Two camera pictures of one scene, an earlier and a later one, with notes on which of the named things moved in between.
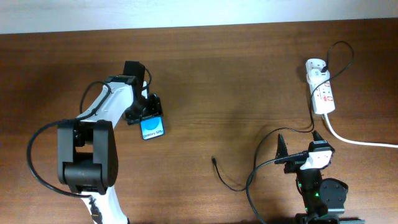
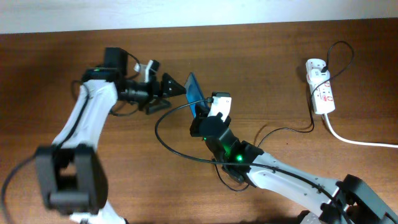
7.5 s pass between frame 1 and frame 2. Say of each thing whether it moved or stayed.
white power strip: stayed
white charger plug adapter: stayed
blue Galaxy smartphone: moved
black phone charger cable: stayed
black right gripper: moved
